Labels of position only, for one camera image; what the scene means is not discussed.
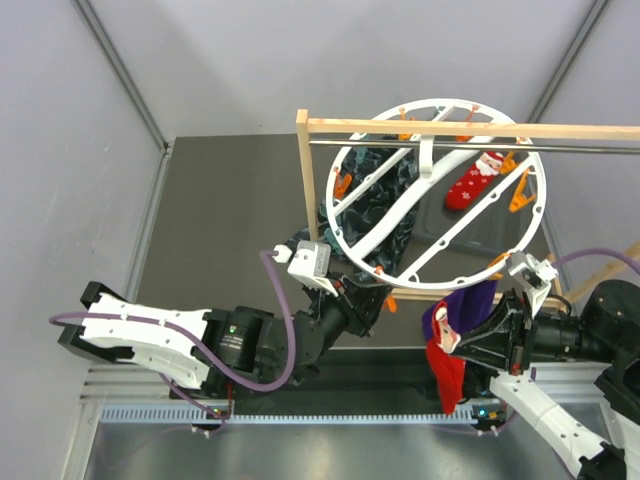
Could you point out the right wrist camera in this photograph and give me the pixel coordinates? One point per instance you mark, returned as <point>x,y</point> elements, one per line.
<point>536,277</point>

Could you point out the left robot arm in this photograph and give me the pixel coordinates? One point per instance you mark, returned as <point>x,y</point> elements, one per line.
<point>203,350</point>

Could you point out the clear plastic bin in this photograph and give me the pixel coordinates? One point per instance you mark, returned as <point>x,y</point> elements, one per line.
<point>450,220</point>

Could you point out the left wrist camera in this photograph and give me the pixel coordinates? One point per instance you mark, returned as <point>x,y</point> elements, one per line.
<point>308,264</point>

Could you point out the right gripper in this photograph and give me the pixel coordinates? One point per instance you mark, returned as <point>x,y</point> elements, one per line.
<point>506,336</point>

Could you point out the red santa sock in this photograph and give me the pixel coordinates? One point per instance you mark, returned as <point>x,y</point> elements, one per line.
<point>441,340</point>

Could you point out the grey cable duct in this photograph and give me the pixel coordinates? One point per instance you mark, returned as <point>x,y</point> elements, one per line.
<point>466,414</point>

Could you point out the purple sock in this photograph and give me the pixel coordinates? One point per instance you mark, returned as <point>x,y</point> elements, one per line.
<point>467,308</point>

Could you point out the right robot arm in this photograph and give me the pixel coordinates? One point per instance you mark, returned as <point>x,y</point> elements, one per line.
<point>541,361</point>

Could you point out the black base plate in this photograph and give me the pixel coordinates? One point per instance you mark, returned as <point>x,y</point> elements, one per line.
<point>351,381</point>

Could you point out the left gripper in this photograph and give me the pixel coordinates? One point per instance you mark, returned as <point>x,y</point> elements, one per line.
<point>364,302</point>

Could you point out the dark patterned cloth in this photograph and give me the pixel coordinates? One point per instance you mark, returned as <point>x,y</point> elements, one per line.
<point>360,217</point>

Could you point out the wooden rack frame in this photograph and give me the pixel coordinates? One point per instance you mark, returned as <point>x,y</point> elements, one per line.
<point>498,129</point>

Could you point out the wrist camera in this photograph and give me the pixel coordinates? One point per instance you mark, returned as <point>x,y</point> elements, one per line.
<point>536,277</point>
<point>308,264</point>

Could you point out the red snowflake sock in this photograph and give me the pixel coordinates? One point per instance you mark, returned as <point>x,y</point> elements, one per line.
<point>474,182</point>

